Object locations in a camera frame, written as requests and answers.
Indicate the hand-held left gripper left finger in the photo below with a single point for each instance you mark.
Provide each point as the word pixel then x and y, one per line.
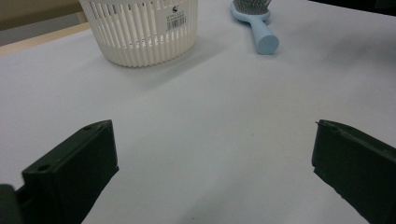
pixel 68 174

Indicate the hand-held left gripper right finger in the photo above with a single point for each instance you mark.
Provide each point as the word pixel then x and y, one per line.
pixel 358 168

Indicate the white slotted plastic basket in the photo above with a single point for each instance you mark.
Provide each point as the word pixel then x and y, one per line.
pixel 137 37

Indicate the light blue hairbrush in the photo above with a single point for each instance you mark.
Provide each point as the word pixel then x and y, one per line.
pixel 263 34

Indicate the wooden table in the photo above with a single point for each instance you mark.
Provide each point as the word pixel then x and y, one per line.
pixel 37 40

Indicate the white table cover sheet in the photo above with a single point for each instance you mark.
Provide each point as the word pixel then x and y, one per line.
pixel 202 124

